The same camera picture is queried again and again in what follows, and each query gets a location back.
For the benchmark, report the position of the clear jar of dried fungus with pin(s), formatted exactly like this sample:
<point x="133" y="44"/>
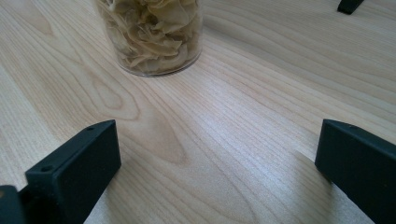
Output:
<point x="154" y="34"/>

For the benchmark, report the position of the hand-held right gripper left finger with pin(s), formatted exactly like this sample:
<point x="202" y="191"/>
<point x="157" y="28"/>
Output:
<point x="77" y="174"/>

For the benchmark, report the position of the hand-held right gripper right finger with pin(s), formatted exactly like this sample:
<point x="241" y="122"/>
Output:
<point x="358" y="161"/>

